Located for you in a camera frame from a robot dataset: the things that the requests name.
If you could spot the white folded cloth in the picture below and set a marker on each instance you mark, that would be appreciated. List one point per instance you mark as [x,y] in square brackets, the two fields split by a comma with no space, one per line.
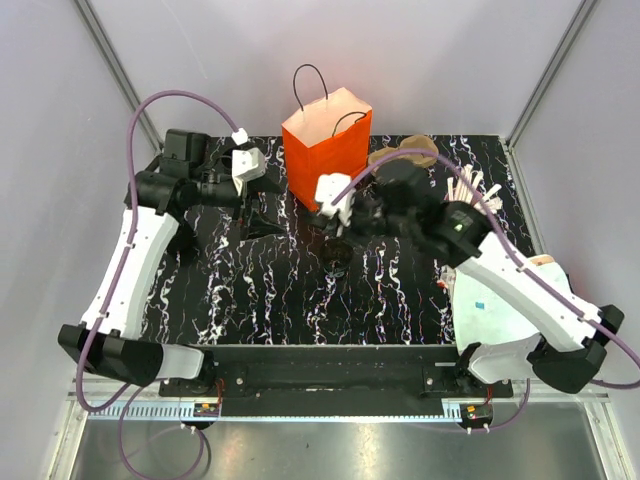
[480,315]

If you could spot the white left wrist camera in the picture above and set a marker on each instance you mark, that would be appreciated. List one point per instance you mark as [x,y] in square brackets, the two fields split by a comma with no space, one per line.
[246,165]

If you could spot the single black cup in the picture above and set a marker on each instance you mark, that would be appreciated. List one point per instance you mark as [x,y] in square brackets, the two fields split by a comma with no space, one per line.
[335,257]

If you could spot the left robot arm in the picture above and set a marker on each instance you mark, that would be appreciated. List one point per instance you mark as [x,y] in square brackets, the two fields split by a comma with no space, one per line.
[107,341]

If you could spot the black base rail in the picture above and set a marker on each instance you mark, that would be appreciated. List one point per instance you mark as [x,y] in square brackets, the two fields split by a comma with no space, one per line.
[337,383]

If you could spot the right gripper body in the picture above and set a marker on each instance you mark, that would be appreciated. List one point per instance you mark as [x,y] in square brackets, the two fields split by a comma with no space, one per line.
[369,218]

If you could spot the stack of black cups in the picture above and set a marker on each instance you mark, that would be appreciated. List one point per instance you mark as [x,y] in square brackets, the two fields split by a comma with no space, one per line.
[225,159]

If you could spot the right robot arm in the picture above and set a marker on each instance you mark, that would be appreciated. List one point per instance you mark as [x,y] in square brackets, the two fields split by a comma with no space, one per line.
[570,349]

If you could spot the orange paper bag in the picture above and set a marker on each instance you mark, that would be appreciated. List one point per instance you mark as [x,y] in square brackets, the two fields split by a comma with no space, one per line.
[325,136]

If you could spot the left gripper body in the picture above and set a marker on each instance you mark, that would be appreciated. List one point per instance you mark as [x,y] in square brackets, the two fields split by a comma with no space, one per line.
[247,221]

